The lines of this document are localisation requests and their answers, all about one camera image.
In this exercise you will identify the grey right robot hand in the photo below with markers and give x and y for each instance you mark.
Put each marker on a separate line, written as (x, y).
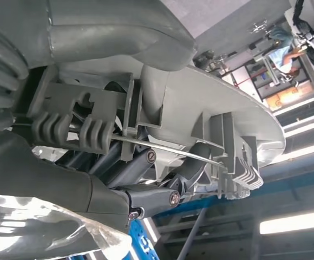
(92, 28)

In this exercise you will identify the blue metal shelf rack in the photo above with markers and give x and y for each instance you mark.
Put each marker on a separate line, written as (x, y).
(143, 240)

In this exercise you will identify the person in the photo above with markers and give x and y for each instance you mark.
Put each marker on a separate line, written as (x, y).
(281, 55)

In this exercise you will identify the ceiling light strip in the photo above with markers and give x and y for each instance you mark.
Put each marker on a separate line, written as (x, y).
(305, 128)
(295, 222)
(295, 106)

